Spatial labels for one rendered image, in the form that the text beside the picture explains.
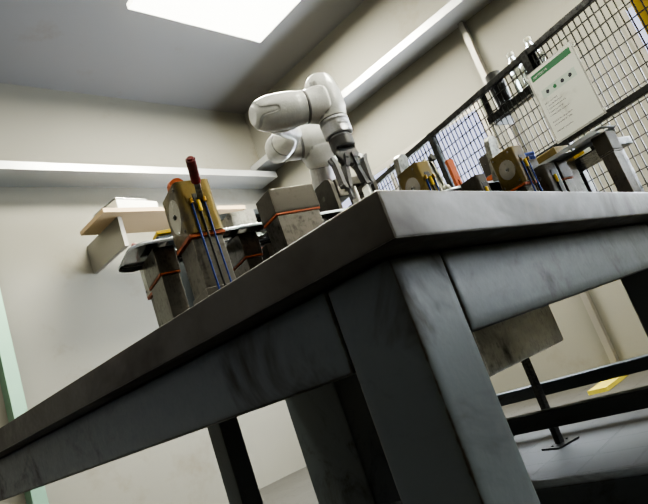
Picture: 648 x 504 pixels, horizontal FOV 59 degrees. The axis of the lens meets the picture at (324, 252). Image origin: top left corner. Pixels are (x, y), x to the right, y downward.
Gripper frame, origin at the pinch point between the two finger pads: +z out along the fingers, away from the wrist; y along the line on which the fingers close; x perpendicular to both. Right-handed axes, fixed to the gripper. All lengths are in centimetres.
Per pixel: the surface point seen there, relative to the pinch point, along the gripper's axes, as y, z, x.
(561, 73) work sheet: 101, -32, -13
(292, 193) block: -35.3, 3.6, -21.0
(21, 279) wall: -69, -85, 290
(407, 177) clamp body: 3.0, 2.4, -17.6
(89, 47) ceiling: 8, -243, 253
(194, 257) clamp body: -62, 14, -21
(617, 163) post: 60, 16, -39
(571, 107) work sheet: 101, -19, -10
